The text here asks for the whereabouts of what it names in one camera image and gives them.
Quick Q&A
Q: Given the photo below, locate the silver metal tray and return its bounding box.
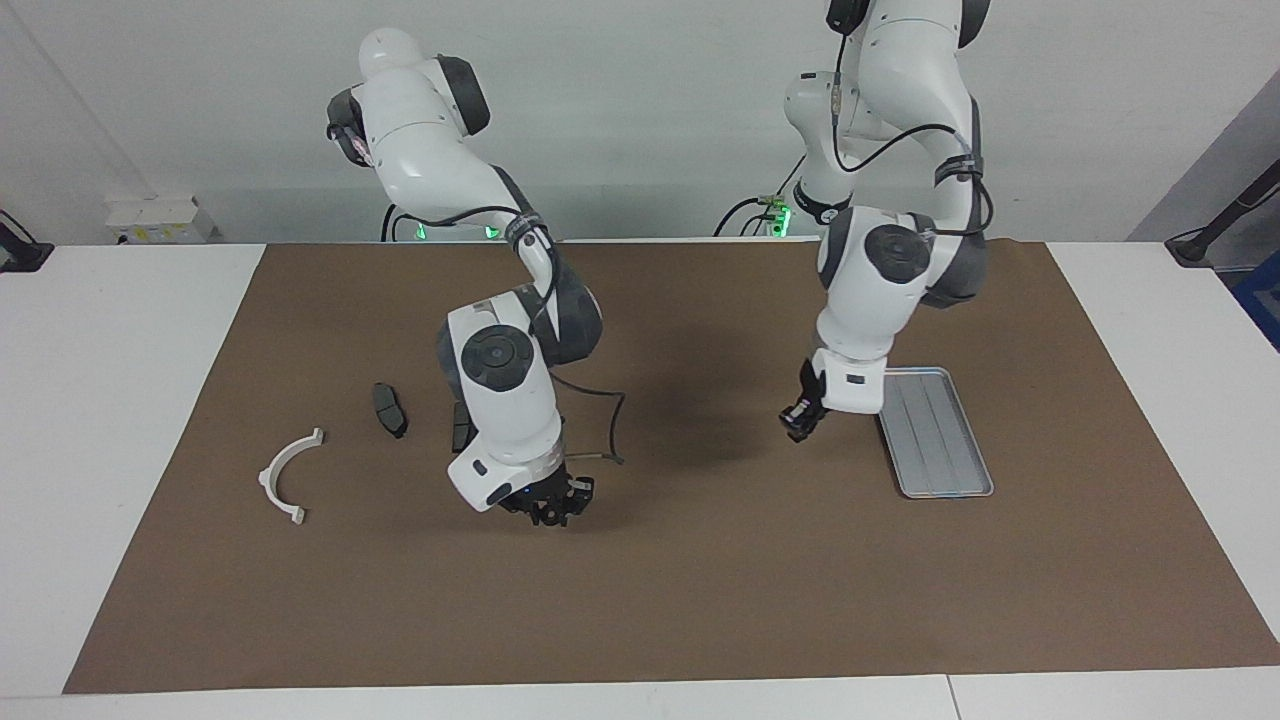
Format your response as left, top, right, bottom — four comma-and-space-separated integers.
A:
875, 367, 995, 499

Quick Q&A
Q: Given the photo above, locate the brown table mat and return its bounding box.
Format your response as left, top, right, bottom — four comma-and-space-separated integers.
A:
63, 240, 1280, 694

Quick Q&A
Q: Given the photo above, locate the curved dark grey brake pad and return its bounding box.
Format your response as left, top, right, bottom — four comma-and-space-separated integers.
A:
372, 383, 409, 440

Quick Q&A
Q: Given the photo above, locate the black clamp stand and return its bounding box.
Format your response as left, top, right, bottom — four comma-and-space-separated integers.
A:
0, 210, 54, 273

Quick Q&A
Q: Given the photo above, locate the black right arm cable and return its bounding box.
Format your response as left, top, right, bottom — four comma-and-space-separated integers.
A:
385, 205, 627, 466

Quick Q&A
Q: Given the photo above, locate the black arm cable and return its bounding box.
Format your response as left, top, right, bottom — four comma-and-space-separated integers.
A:
830, 20, 996, 236
385, 205, 627, 466

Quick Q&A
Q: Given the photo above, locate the black left base cable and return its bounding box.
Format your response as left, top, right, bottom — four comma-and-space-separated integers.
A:
713, 150, 811, 238

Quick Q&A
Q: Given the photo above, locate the white curved plastic bracket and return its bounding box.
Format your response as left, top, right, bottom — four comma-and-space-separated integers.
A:
258, 428, 325, 526

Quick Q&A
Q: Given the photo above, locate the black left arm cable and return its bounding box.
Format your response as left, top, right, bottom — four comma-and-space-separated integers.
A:
830, 20, 996, 236

